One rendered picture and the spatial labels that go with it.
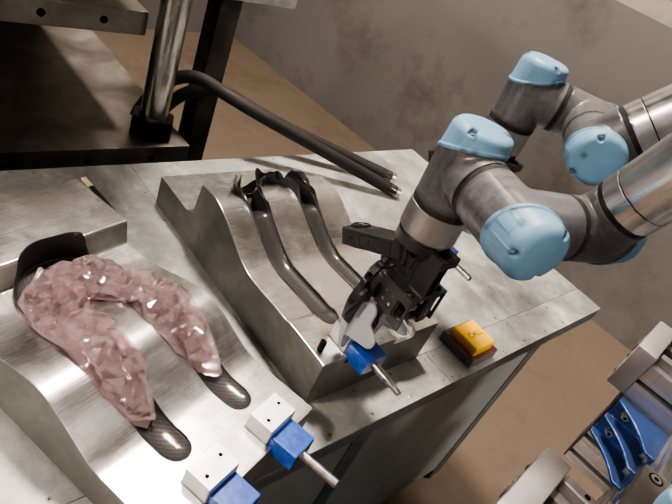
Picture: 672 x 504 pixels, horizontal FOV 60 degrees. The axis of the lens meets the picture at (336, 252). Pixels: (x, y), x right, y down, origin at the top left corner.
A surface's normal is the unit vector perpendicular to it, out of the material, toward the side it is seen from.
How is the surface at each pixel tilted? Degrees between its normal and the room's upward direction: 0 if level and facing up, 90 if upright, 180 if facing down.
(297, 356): 90
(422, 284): 90
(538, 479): 0
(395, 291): 90
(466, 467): 0
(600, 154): 90
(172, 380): 27
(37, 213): 0
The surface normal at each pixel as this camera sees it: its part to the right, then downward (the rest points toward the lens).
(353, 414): 0.35, -0.76
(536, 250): 0.33, 0.65
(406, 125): -0.67, 0.22
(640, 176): -0.89, -0.12
